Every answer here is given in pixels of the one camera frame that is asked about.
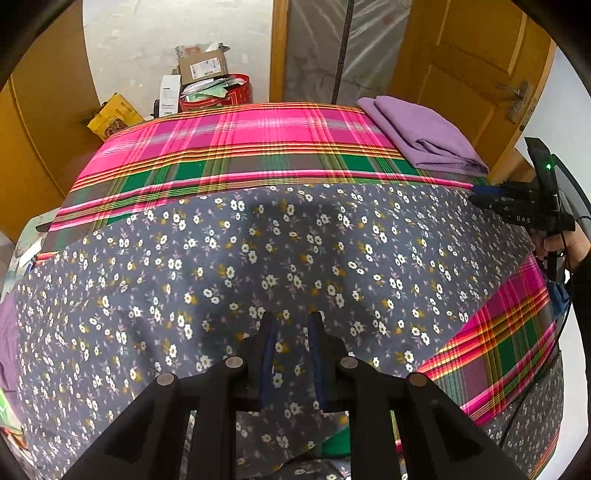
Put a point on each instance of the red bin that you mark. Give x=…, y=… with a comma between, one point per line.
x=238, y=94

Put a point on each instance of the wooden door frame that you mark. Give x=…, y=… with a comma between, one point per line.
x=279, y=46

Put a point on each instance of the pale green table cover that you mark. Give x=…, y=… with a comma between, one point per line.
x=32, y=240

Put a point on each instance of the black mesh chair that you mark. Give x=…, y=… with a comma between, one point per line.
x=575, y=194

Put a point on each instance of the grey plastic door curtain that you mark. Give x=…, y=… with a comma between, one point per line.
x=314, y=50

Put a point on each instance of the purple folded cloth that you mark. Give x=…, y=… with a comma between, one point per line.
x=425, y=134

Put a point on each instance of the grey large-flower pants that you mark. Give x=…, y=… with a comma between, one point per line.
x=277, y=240

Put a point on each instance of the grey small-flower top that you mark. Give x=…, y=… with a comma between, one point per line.
x=531, y=415

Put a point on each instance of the person's right hand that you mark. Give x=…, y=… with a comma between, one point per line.
x=581, y=244

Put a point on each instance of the wooden wardrobe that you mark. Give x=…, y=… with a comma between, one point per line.
x=46, y=115

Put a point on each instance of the wooden door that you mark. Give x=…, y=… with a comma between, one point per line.
x=461, y=60

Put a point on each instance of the yellow bag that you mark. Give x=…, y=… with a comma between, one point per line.
x=115, y=115

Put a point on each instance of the pink plaid bed sheet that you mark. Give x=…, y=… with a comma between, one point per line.
x=277, y=134

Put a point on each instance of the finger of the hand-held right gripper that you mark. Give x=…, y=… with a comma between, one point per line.
x=489, y=203
x=482, y=189

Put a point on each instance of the person's right forearm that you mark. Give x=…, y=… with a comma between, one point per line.
x=581, y=288

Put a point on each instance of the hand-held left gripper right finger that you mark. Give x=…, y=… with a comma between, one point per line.
x=316, y=360

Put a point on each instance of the small white box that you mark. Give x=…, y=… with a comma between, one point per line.
x=168, y=94

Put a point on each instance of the cardboard box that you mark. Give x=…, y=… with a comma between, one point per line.
x=203, y=67

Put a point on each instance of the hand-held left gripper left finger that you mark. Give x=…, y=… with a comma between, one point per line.
x=268, y=355

